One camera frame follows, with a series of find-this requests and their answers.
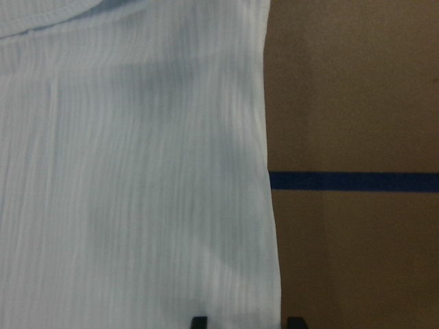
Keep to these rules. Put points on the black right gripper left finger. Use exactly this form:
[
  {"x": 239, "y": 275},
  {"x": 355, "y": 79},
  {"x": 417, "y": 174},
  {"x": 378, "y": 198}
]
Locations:
[{"x": 199, "y": 322}]

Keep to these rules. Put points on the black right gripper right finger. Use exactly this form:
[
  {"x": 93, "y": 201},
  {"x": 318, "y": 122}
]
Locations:
[{"x": 296, "y": 323}]

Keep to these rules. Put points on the light blue striped button shirt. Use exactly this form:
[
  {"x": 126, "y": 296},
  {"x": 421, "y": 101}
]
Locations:
[{"x": 135, "y": 190}]

